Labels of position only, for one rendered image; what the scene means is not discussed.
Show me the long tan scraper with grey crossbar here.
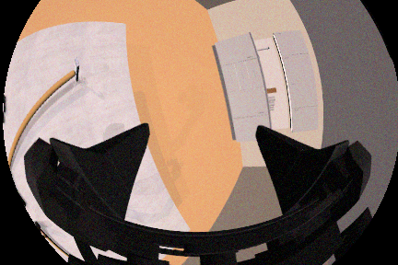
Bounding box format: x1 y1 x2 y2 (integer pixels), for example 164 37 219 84
7 57 80 167

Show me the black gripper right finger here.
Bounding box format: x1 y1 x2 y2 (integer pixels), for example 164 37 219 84
255 126 350 215

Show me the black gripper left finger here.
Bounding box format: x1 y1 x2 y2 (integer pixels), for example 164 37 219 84
49 123 150 219

